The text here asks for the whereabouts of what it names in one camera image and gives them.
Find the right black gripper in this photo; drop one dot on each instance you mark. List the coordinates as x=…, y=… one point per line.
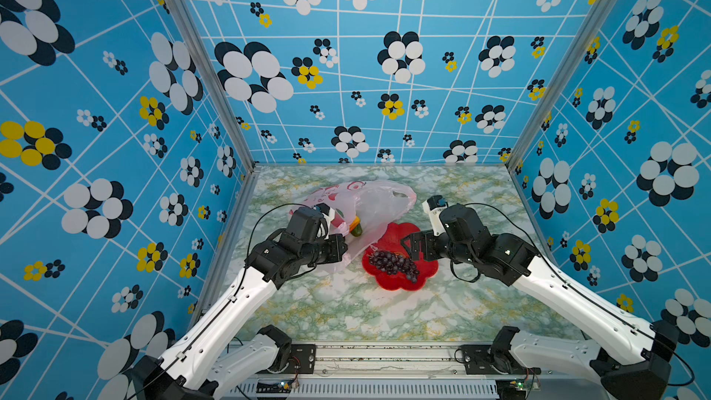
x=427, y=239

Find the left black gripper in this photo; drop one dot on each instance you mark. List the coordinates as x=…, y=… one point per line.
x=337, y=249

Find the dark purple grape bunch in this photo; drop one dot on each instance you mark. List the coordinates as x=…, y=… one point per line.
x=393, y=264

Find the green orange papaya fruit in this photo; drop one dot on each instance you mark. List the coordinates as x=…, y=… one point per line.
x=355, y=228

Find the pink printed plastic bag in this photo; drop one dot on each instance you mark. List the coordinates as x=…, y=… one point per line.
x=376, y=203

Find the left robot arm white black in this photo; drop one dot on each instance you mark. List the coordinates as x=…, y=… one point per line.
x=199, y=366

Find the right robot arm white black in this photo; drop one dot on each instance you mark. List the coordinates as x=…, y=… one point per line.
x=628, y=356

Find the red flower-shaped plate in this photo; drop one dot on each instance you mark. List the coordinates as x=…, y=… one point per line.
x=390, y=241

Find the left green circuit board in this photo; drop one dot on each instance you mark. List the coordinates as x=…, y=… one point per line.
x=281, y=387

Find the green circuit board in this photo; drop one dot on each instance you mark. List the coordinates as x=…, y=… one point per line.
x=281, y=387
x=511, y=390

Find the right green circuit board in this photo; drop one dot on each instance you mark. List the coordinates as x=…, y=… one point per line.
x=511, y=390

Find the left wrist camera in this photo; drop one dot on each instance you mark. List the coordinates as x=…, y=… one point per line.
x=311, y=225

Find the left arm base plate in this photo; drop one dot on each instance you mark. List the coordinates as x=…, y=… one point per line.
x=295, y=359

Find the aluminium front rail frame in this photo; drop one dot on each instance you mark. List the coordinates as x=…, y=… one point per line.
x=407, y=371

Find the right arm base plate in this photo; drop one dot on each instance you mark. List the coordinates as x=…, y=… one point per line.
x=478, y=359

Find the left aluminium corner post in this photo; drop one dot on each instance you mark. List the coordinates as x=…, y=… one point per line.
x=191, y=37

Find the aluminium corner post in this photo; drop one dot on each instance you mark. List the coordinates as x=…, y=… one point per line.
x=591, y=26
x=191, y=37

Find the right aluminium corner post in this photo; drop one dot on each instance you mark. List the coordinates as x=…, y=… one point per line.
x=591, y=26

